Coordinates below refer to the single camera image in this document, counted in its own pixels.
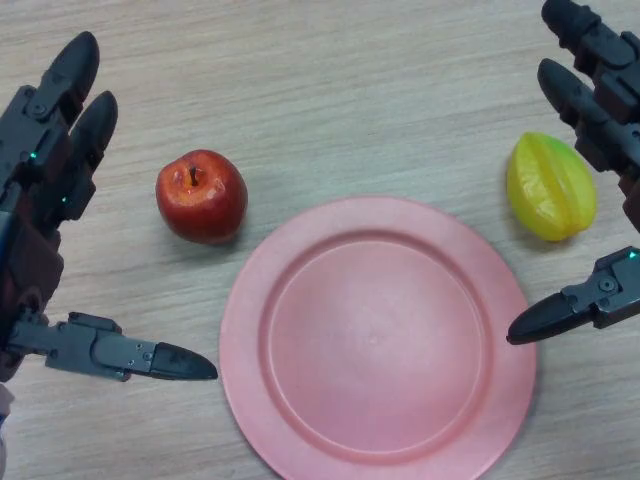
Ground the red apple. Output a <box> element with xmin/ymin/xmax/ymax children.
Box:
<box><xmin>155</xmin><ymin>148</ymin><xmax>249</xmax><ymax>246</ymax></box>

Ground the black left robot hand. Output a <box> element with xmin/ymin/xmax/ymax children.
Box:
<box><xmin>0</xmin><ymin>30</ymin><xmax>219</xmax><ymax>386</ymax></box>

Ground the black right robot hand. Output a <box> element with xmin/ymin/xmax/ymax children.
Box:
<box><xmin>505</xmin><ymin>0</ymin><xmax>640</xmax><ymax>346</ymax></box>

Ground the pink round plate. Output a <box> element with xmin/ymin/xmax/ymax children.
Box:
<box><xmin>218</xmin><ymin>195</ymin><xmax>539</xmax><ymax>480</ymax></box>

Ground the yellow green starfruit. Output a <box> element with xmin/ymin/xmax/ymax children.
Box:
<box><xmin>505</xmin><ymin>131</ymin><xmax>598</xmax><ymax>243</ymax></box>

